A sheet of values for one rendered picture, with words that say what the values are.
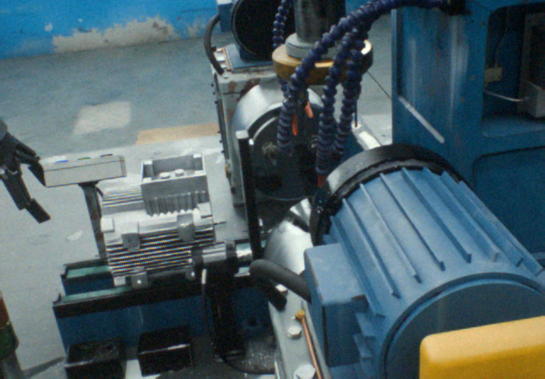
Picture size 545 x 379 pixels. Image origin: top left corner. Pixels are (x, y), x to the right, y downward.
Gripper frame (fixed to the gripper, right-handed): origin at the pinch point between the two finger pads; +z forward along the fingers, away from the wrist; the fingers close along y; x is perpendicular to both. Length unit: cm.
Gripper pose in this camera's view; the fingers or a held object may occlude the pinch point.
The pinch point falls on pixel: (44, 198)
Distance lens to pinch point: 166.9
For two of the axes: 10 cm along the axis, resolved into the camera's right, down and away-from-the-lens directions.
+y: 1.9, 6.3, -7.6
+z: 3.4, 6.8, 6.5
